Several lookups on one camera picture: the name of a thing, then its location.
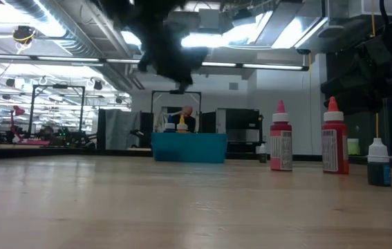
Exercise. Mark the teal plastic bin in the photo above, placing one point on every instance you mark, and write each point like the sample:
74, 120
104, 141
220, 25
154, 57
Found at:
188, 148

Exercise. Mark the grey cover sheet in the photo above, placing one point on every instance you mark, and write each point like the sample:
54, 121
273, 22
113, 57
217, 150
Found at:
119, 128

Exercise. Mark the small white-capped dropper bottle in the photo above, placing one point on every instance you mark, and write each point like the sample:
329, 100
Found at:
262, 154

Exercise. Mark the red food coloring bottle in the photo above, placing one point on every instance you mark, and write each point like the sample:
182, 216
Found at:
335, 145

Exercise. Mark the pale draped cloth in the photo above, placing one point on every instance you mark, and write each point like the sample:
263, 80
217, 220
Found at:
161, 121

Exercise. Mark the person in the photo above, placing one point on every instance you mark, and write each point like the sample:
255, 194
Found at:
188, 115

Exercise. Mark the black monitor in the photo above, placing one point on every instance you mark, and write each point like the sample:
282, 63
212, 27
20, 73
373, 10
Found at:
245, 124

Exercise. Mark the pink food coloring bottle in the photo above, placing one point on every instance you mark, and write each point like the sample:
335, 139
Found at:
281, 145

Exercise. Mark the long hanging light bar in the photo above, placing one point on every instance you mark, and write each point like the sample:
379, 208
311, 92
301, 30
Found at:
67, 59

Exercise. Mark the black robot station frame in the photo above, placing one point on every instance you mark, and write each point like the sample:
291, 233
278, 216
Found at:
59, 86
195, 103

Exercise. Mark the yellow food coloring bottle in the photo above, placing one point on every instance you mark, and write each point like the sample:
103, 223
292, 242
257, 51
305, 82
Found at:
182, 126

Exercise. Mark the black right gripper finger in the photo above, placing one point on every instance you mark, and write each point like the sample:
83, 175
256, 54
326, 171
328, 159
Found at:
346, 82
354, 103

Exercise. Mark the light green cup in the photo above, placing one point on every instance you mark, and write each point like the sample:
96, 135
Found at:
353, 147

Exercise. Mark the small dropper bottle blue label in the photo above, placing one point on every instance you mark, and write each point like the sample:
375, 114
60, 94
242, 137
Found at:
379, 166

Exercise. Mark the pink machine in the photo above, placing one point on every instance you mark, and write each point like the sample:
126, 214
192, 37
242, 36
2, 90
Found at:
17, 111

